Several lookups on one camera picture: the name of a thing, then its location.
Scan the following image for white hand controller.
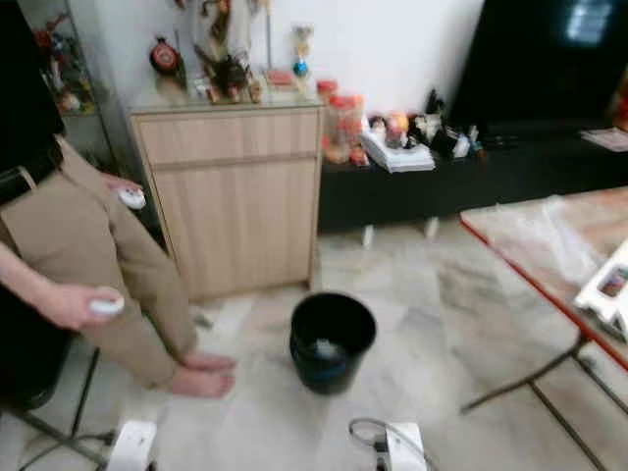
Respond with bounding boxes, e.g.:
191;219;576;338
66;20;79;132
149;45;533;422
87;287;127;316
120;185;149;211

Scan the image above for white trash piece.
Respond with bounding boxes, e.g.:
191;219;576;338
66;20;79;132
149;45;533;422
309;338;350;363

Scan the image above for person's right hand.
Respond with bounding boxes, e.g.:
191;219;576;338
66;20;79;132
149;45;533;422
37;282;125;332

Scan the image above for person's left hand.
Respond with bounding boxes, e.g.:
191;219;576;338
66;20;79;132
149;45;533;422
100;173;148;209

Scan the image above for black metal-legged chair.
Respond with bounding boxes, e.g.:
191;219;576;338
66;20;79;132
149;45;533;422
0;312;121;464

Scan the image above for folding table with pink top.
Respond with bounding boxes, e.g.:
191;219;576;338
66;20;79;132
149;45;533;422
457;186;628;471

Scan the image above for clear plastic bag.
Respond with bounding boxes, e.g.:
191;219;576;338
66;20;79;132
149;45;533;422
484;194;611;288

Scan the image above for black TV console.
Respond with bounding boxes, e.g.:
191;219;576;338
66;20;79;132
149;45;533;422
316;126;628;238

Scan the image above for light wooden cabinet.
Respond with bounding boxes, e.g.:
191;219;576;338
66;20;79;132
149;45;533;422
129;90;324;302

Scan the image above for white stacked books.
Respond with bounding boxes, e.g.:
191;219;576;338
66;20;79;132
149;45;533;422
357;130;437;175

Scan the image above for orange headed figurine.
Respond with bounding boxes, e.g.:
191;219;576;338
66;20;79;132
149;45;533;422
385;111;411;149

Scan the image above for large red-lidded snack jar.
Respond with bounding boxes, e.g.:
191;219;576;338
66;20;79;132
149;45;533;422
326;93;366;168

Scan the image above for black figurine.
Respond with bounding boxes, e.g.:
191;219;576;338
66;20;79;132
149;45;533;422
422;88;450;146

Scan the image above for person in khaki trousers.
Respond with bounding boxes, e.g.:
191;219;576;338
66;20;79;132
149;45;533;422
0;0;238;400

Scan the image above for small red-lidded snack jar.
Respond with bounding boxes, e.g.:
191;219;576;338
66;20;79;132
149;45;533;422
315;78;339;103

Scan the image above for pink magazine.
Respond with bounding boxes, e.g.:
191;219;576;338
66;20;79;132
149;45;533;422
580;126;628;154

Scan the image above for dark carved statue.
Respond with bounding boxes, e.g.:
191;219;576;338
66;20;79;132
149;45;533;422
193;42;268;106

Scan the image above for trophy with blue ball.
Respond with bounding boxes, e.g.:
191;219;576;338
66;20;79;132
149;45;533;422
288;24;316;82

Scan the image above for black television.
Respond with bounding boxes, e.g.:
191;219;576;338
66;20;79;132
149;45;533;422
445;0;628;131

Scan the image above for round red ornament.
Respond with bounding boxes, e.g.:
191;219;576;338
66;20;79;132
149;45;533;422
149;36;186;79

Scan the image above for glass display cabinet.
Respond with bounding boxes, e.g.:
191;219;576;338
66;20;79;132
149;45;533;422
18;0;116;170

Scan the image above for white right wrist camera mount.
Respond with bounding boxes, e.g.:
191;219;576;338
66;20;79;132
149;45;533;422
384;421;429;471

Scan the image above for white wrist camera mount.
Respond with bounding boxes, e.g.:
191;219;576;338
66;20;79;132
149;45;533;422
107;419;159;471
384;421;429;471

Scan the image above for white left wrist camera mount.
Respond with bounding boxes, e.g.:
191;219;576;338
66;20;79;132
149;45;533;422
107;419;159;471

